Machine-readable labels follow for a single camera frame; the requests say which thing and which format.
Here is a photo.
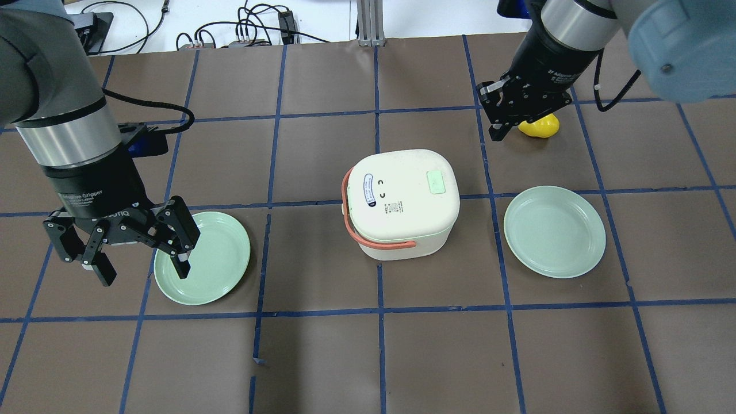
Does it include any black device on desk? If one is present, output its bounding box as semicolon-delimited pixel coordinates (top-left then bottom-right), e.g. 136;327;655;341
69;11;114;56

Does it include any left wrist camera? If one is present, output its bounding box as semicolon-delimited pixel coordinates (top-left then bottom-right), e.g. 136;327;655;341
117;122;169;158

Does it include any white rice cooker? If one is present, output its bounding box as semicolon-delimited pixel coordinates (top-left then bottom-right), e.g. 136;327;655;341
341;149;460;262

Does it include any yellow toy pepper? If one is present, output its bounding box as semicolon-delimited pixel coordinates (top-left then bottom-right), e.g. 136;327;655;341
517;113;560;139

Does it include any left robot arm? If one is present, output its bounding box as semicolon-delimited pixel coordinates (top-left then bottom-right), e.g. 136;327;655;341
1;1;200;286

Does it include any black cable bundle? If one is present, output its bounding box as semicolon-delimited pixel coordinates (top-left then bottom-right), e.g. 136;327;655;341
175;0;331;51

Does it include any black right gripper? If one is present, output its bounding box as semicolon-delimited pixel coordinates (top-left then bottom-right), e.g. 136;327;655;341
476;26;599;142

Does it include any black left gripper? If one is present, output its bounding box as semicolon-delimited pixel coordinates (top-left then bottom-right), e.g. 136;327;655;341
44;160;201;286

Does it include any right green plate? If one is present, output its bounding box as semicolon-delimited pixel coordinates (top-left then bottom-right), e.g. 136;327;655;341
504;186;607;279

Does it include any green plate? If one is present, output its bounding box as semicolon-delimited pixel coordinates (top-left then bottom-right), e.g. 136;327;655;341
154;212;251;306
504;186;607;279

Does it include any aluminium frame post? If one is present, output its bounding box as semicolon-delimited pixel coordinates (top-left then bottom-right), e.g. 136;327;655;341
356;0;386;47

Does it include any left green plate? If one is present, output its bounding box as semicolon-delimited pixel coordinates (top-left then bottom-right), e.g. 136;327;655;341
154;212;251;306

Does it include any black power adapter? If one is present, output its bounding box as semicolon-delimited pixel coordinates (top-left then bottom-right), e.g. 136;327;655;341
278;10;297;44

